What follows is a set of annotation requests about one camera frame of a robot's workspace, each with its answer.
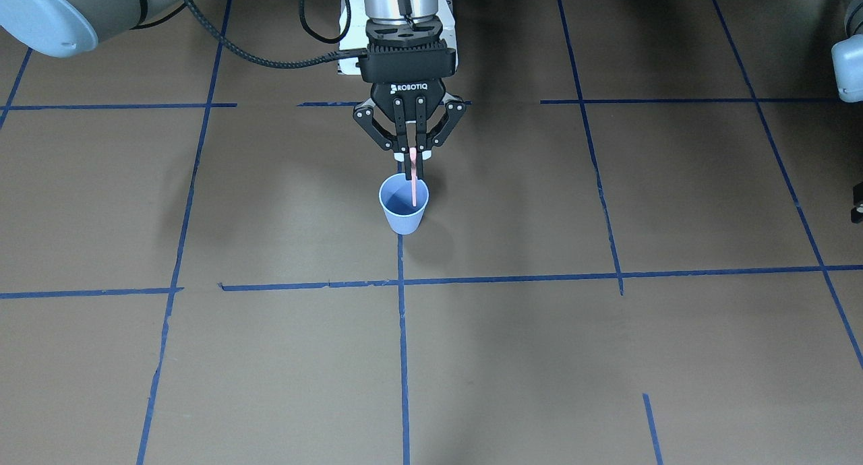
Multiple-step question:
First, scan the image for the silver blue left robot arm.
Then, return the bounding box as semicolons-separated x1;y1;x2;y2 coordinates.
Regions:
441;0;861;187

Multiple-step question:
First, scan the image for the blue plastic cup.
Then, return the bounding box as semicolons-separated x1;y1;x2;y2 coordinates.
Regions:
378;173;429;235

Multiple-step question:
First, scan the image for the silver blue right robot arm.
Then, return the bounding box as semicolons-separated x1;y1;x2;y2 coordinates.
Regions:
1;0;467;179

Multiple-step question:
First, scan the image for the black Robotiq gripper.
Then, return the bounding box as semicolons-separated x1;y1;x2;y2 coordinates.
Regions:
353;18;467;181

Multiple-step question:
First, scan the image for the pink chopstick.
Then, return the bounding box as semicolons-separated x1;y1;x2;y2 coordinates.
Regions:
408;148;419;208

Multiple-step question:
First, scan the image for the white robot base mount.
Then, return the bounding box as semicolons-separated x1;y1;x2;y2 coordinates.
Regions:
337;0;457;84

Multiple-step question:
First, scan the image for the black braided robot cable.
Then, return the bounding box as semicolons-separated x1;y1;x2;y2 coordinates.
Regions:
174;0;370;71

